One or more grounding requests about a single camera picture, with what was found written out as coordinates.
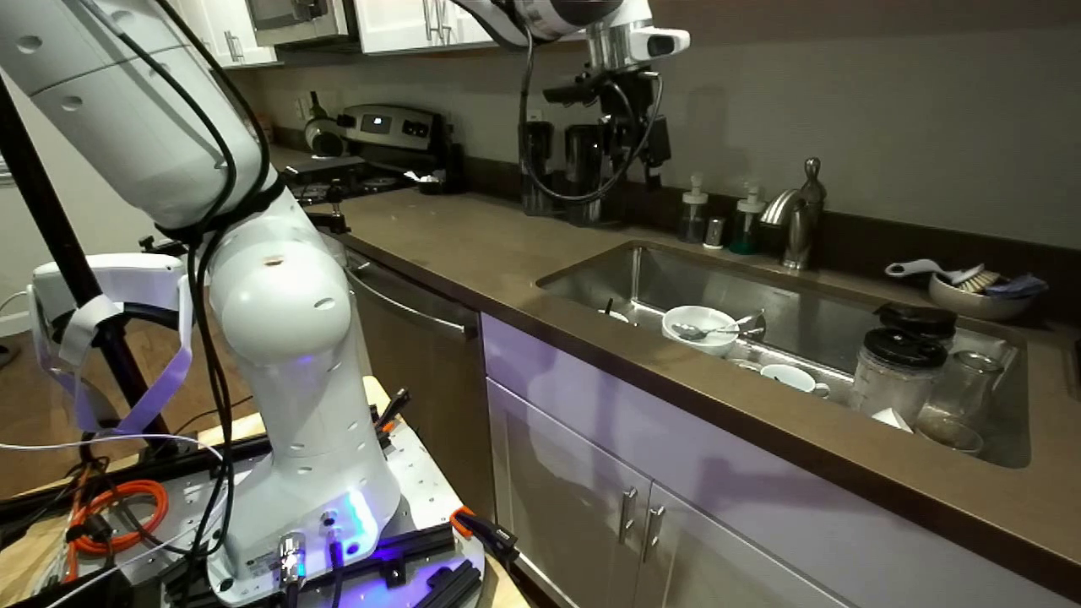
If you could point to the cabinet door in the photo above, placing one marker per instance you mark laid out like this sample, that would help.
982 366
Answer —
718 566
557 498

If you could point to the white cup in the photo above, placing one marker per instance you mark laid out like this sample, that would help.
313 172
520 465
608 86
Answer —
785 376

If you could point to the stove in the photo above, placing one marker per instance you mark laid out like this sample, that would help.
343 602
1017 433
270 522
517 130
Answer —
397 127

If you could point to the black clamp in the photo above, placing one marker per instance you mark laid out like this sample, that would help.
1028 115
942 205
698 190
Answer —
331 215

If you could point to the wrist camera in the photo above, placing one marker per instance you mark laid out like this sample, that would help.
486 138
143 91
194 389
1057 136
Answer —
574 91

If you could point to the white bowl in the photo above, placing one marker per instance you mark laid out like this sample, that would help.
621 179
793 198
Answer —
697 339

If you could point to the white upper cabinet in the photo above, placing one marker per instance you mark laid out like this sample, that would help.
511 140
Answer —
228 29
397 21

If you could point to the microwave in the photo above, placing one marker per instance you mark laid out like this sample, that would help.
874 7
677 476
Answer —
296 21

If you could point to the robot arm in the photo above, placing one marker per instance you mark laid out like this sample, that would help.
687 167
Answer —
279 321

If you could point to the grey bowl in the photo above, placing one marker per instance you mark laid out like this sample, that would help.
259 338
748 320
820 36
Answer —
971 306

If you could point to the steel sink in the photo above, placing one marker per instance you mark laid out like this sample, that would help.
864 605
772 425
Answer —
811 317

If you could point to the dishwasher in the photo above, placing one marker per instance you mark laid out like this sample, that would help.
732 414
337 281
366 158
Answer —
422 371

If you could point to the metal spoon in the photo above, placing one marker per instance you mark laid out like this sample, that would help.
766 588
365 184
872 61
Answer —
718 328

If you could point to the open glass jar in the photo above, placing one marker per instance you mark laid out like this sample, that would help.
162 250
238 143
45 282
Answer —
963 397

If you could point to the green soap dispenser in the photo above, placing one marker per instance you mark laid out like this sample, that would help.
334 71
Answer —
746 224

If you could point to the black stand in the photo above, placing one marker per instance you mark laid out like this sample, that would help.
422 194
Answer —
51 219

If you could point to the white dish brush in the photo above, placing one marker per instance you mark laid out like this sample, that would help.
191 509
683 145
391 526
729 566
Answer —
920 268

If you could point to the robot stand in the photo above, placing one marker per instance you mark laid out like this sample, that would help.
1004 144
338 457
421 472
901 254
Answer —
422 498

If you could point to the clear soap dispenser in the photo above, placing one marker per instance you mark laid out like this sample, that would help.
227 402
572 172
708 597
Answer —
693 215

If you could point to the white headset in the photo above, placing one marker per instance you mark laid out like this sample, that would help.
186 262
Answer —
127 274

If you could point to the glass jar with black lid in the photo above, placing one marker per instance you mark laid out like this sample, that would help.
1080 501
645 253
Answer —
895 380
919 319

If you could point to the steel faucet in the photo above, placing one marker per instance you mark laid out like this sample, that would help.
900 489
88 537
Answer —
798 219

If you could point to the blue cloth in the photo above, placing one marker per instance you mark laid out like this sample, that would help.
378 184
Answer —
1018 285

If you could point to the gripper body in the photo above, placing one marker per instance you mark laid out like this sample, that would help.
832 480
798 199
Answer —
635 118

